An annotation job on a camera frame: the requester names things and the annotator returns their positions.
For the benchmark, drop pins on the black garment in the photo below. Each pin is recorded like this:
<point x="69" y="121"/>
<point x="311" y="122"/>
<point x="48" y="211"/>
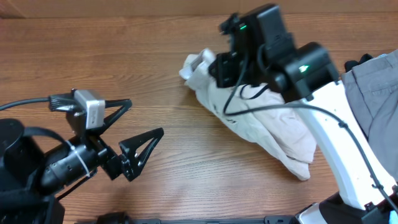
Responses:
<point x="352" y="63"/>

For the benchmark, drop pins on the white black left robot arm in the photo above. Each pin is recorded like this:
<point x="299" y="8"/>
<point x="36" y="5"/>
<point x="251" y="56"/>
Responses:
<point x="39" y="167"/>

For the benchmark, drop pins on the grey shorts pile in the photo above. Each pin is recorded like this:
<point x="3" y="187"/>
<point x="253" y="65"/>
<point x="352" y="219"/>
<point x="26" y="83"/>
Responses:
<point x="371" y="90"/>

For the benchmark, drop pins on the beige cargo shorts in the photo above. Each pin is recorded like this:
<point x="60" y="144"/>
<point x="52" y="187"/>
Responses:
<point x="280" y="132"/>

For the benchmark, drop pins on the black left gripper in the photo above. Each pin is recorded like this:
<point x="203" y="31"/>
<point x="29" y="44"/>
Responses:
<point x="115" y="165"/>

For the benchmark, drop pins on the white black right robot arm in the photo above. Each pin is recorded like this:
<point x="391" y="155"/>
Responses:
<point x="310" y="84"/>

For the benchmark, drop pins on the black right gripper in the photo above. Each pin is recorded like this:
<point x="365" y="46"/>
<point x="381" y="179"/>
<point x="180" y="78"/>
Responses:
<point x="220" y="65"/>

